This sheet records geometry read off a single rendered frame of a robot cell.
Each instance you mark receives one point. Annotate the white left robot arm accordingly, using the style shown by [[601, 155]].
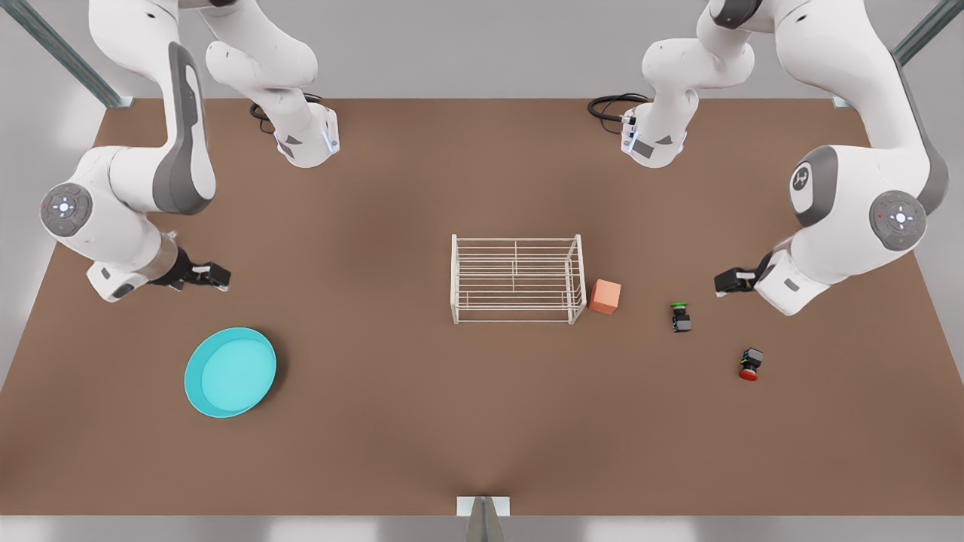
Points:
[[851, 203]]

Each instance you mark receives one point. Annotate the orange cube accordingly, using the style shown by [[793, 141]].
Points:
[[605, 296]]

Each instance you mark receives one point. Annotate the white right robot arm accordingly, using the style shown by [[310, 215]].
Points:
[[135, 188]]

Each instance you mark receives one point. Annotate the silver frame post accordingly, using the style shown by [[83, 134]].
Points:
[[904, 41], [64, 51], [483, 519]]

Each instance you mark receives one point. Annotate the turquoise plate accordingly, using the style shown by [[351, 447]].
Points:
[[230, 372]]

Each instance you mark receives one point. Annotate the green button switch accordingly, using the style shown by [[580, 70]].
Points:
[[681, 318]]

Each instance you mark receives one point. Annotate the red button switch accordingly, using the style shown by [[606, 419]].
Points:
[[751, 363]]

